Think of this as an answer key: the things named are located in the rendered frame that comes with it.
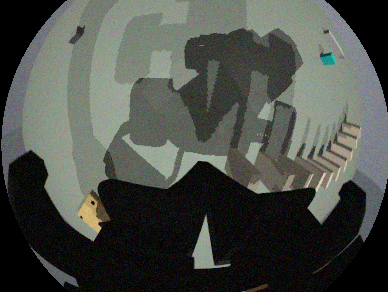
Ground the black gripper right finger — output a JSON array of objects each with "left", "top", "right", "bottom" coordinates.
[{"left": 203, "top": 161, "right": 316, "bottom": 266}]

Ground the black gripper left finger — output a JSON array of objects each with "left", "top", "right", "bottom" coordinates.
[{"left": 97, "top": 161, "right": 211, "bottom": 256}]

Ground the teal block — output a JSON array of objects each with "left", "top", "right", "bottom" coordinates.
[{"left": 320, "top": 53, "right": 336, "bottom": 66}]

